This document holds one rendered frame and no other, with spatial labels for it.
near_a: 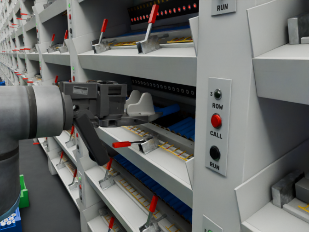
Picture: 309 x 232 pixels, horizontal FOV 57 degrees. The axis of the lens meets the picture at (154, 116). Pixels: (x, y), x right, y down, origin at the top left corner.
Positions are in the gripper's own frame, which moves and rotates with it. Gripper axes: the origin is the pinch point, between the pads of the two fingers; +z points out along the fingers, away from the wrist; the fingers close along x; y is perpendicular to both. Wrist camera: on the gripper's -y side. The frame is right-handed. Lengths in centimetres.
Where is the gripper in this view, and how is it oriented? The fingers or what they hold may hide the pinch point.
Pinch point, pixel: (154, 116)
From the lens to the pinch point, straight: 61.6
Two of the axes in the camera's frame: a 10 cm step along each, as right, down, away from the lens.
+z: 8.5, -0.6, 5.3
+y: 0.5, -9.8, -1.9
